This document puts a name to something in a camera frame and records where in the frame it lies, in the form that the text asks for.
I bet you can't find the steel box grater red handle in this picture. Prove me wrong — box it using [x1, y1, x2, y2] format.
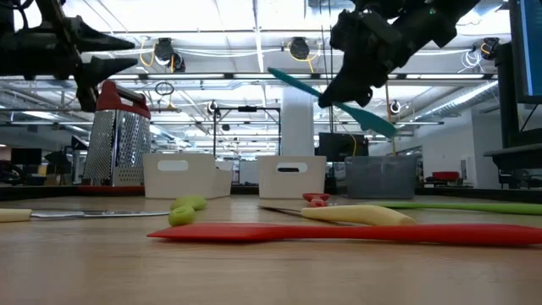
[78, 80, 152, 196]

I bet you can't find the black ceiling cord reel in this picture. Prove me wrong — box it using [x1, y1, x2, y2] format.
[480, 36, 501, 61]
[153, 36, 175, 65]
[289, 36, 311, 61]

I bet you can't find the black monitor stand pole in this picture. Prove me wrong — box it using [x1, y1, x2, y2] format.
[495, 42, 522, 149]

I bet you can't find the black background monitor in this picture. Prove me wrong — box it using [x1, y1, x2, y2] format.
[318, 132, 369, 163]

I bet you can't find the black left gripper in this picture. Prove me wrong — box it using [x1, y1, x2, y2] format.
[0, 0, 139, 114]

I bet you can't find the black metal frame stand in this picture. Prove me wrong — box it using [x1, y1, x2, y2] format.
[213, 105, 283, 157]

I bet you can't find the white building column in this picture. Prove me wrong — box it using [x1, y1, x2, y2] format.
[281, 86, 314, 157]

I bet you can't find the cream-handled wide-blade knife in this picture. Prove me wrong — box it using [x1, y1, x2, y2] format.
[0, 208, 170, 224]

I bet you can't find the dark background monitor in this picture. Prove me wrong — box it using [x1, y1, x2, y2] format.
[10, 147, 43, 166]

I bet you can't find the black desk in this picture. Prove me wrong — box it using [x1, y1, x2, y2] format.
[484, 142, 542, 190]

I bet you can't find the computer monitor blue screen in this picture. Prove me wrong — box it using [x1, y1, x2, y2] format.
[510, 0, 542, 105]

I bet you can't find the cream-handled narrow knife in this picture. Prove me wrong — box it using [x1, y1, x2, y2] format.
[257, 204, 418, 227]

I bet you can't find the red silicone spatula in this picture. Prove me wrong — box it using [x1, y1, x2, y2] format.
[147, 222, 542, 247]

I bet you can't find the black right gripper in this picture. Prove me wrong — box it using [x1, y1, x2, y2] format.
[317, 10, 418, 109]

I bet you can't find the white plastic bin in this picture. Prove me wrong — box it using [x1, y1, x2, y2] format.
[257, 155, 328, 200]
[142, 152, 233, 200]

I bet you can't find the teal silicone spatula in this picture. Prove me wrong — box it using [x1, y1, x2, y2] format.
[267, 66, 399, 139]

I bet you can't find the green silicone spatula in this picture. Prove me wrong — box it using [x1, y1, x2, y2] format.
[366, 201, 542, 216]

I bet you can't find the grey plastic bin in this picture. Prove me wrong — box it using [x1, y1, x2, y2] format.
[345, 155, 418, 200]

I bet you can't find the small red kitchen utensil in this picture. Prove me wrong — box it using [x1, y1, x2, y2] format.
[301, 192, 331, 208]

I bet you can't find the black table edge rail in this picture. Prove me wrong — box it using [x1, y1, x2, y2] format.
[0, 185, 542, 203]

